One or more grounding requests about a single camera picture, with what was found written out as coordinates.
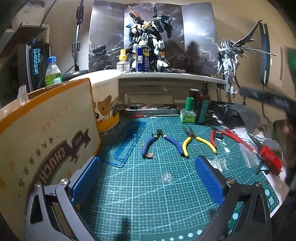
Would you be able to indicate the yellow-capped clear bottle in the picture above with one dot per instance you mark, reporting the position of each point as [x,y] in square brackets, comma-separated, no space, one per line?
[122,66]

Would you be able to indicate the storm backdrop poster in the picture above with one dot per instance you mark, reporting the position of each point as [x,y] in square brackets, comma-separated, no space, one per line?
[196,34]

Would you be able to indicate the white dog-print paper bucket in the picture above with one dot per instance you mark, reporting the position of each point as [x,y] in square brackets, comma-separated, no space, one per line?
[104,88]

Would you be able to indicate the clear plastic scraps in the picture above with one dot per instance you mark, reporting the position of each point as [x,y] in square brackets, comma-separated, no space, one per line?
[218,165]

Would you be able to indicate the white wall shelf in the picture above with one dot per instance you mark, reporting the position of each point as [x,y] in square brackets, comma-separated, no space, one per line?
[30,32]

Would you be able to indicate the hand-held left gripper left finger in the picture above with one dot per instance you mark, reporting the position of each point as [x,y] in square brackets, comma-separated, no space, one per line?
[85,178]

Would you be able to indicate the metal tin case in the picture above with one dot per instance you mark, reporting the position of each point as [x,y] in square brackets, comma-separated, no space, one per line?
[150,112]

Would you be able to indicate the red long-nose pliers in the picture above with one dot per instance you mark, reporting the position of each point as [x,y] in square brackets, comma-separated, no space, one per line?
[270,160]

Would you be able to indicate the black box teal lettering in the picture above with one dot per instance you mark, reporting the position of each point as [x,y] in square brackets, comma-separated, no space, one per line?
[34,60]

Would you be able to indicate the red pencil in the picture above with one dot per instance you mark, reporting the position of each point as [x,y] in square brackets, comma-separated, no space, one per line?
[245,146]

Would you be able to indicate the blue yellow spray can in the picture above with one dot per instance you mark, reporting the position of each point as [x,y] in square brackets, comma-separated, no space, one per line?
[143,60]

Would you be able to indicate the dark grey cloth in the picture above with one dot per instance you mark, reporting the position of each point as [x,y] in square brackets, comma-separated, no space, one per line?
[249,118]

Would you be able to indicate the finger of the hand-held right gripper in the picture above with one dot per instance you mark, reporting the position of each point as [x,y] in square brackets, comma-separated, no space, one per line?
[266,97]

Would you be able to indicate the green cutting mat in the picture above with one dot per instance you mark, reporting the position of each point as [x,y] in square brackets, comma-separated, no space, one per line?
[150,185]

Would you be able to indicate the black cylindrical bottle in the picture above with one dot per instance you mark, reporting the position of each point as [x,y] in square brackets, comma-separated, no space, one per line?
[194,93]

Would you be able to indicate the squat black bottle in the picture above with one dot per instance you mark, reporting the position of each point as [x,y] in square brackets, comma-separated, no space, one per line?
[211,115]

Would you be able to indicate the green-capped bottle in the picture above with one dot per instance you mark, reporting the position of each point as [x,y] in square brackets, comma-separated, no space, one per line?
[187,118]

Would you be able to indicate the tall dark green bottle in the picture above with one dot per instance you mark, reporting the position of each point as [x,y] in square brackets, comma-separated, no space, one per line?
[203,109]

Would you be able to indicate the printed cardboard box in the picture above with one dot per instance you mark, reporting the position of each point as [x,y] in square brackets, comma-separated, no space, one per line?
[46,139]

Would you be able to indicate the black pen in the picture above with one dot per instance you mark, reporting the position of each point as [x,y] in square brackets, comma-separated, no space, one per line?
[259,168]

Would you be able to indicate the green-label water bottle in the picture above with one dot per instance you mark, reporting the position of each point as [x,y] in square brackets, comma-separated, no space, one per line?
[53,76]

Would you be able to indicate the dark winged robot model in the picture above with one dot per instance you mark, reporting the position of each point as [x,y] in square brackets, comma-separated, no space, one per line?
[225,64]

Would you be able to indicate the clear plastic bag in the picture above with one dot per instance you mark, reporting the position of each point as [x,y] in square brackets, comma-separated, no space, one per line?
[252,160]

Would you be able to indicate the small white plastic piece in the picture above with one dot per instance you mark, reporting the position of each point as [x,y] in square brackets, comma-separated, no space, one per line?
[227,150]

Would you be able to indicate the black blue wall device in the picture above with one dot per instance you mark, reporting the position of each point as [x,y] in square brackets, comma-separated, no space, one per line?
[264,53]

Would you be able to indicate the blue plastic sprue frame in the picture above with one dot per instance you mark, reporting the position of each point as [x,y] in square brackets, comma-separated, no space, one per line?
[136,132]

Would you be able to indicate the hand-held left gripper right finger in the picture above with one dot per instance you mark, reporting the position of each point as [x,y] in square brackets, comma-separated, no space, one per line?
[209,179]

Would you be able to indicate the white desk shelf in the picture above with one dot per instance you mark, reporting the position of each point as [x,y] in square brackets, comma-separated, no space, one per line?
[173,77]

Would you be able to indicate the black desk lamp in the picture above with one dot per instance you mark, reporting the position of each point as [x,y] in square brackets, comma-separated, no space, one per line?
[74,76]

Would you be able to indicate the white blue robot model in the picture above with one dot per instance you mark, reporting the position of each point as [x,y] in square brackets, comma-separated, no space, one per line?
[157,46]

